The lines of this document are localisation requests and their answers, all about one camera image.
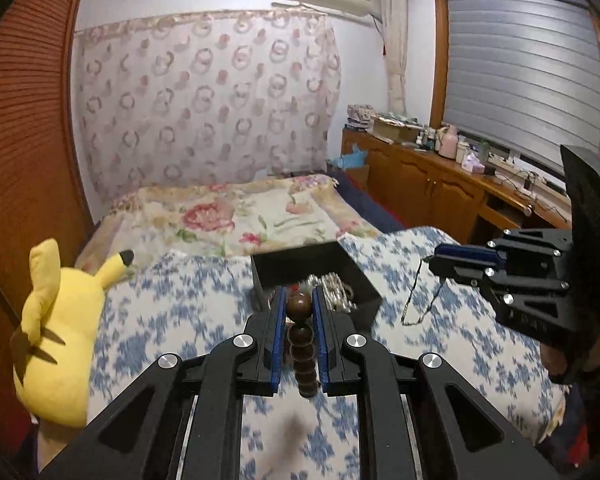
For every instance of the sheer patterned curtain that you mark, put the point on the sheer patterned curtain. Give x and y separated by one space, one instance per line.
206 98

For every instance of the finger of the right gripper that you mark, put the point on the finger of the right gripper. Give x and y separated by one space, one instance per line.
482 255
463 271

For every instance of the black jewelry box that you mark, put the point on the black jewelry box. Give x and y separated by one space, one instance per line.
292 266

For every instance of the brown louvered wardrobe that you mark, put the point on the brown louvered wardrobe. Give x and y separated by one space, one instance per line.
41 194

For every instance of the grey window blind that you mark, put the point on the grey window blind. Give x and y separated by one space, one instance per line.
524 74

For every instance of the cardboard box on cabinet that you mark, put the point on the cardboard box on cabinet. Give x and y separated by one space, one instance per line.
394 130

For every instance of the pink floral bed cover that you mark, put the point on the pink floral bed cover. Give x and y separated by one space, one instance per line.
224 220

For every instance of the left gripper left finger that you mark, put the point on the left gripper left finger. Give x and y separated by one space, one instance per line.
261 346

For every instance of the cream window drape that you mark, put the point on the cream window drape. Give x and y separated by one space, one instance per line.
394 14

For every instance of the pink thermos jug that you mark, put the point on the pink thermos jug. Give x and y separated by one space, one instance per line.
448 137

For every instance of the wooden side cabinet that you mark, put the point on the wooden side cabinet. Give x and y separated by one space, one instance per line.
425 189

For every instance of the yellow plush toy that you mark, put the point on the yellow plush toy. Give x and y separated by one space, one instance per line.
53 345

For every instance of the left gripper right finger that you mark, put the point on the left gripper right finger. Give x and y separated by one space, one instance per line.
337 344

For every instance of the blue floral white quilt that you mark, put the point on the blue floral white quilt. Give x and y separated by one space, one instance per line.
187 305

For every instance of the right hand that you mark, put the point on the right hand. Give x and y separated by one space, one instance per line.
575 357

